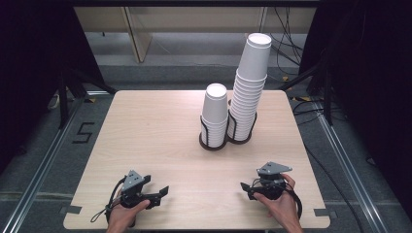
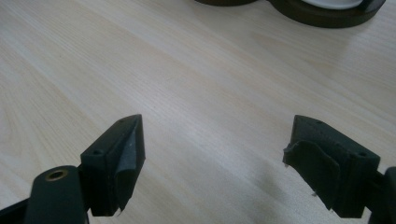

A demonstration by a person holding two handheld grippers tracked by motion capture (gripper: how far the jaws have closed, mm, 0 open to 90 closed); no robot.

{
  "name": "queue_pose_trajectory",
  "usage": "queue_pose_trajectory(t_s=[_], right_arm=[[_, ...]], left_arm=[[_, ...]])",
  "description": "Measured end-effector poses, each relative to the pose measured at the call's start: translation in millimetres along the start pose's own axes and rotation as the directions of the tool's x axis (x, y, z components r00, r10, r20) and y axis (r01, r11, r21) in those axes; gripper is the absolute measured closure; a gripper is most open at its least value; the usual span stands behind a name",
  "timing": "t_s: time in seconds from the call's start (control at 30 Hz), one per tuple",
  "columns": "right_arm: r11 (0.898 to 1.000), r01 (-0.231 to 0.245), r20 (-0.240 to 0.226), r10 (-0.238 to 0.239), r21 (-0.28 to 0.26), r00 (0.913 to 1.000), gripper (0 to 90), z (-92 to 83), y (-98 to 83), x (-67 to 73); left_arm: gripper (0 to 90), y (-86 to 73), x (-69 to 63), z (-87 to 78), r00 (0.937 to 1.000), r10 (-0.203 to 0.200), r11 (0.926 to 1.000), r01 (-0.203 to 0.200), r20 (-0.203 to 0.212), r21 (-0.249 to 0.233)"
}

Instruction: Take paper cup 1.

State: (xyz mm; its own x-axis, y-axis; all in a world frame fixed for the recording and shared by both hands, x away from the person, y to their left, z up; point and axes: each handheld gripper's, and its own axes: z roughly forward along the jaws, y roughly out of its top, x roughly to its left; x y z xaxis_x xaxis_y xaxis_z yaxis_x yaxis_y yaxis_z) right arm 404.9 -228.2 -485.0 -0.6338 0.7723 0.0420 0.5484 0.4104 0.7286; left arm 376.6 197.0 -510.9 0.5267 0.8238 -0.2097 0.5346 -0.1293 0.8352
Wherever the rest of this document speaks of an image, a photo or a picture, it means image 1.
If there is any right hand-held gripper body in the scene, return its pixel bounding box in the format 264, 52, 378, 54
255, 161, 293, 201

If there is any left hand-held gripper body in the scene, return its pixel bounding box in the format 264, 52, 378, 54
120, 169, 154, 210

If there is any black wire cup holder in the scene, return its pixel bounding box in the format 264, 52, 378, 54
197, 108, 258, 152

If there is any short stack of white cups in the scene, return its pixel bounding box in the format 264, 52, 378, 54
200, 83, 229, 149

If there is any tall stack of white cups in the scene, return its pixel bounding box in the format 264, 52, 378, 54
225, 32, 273, 142

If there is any person's right hand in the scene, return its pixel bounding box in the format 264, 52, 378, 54
253, 173, 301, 226

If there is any person's left hand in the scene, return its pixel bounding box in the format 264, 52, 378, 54
106, 199, 152, 228

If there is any grey tape piece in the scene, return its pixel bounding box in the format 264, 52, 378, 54
313, 208, 338, 218

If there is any black metal stand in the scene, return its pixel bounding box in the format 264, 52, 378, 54
57, 63, 119, 130
277, 57, 335, 127

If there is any black curtain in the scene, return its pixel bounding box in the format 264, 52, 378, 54
296, 0, 412, 222
0, 0, 109, 174

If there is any beige wooden cabinet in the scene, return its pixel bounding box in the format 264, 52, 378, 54
74, 6, 317, 64

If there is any left hand-held gripper cable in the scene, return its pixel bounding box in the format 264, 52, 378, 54
89, 176, 128, 225

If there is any hand-held gripper cable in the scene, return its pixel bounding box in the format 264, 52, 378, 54
89, 176, 128, 225
286, 186, 304, 220

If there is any right hand-held gripper cable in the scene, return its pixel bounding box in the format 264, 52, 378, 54
286, 186, 304, 220

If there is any black floor cable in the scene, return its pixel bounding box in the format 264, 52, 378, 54
292, 97, 366, 233

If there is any aluminium floor rail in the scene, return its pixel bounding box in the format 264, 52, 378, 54
1, 96, 86, 233
311, 102, 391, 233

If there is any bundle of black cables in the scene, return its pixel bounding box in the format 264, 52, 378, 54
267, 6, 306, 83

